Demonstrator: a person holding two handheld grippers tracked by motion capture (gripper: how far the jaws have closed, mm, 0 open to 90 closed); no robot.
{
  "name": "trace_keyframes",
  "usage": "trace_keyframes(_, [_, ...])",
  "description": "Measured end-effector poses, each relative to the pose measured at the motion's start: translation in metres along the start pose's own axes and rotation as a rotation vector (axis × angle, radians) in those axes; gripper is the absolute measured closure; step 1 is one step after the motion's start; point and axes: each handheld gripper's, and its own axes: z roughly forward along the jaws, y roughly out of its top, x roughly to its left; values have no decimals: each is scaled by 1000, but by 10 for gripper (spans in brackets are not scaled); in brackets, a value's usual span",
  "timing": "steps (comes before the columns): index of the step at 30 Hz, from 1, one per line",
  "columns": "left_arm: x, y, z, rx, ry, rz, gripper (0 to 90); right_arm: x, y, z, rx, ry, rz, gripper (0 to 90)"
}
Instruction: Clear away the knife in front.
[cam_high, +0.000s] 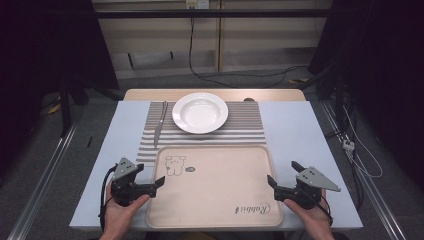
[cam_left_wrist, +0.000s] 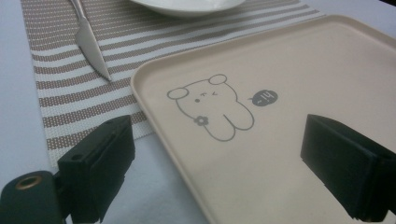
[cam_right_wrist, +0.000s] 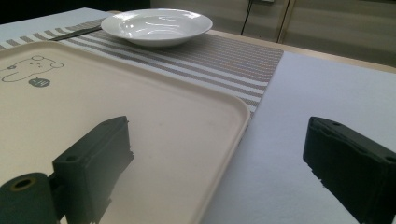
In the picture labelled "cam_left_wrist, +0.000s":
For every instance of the striped woven placemat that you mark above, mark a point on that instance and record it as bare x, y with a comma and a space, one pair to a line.
81, 99

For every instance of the beige tray with bear print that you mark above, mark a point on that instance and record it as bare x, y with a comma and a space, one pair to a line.
280, 124

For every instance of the silver table knife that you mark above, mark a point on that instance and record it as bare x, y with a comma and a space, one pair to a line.
88, 43

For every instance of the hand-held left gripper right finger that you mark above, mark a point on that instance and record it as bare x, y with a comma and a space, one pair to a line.
342, 165

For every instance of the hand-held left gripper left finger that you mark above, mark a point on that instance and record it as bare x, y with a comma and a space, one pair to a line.
99, 165

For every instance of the white plate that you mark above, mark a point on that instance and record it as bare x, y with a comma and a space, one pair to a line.
188, 6

